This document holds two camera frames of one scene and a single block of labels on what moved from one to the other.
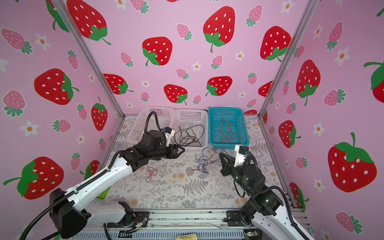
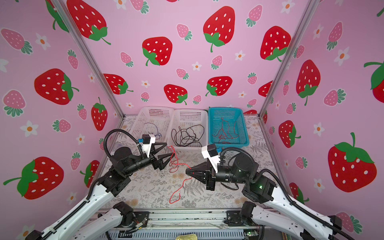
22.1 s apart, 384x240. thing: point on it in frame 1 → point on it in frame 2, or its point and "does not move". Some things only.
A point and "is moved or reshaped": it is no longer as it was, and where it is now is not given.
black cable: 184,137 does not move
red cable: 152,171 → 174,168
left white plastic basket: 166,118 does not move
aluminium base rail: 165,225 does not move
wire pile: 233,136 is moved or reshaped
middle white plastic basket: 190,126 does not move
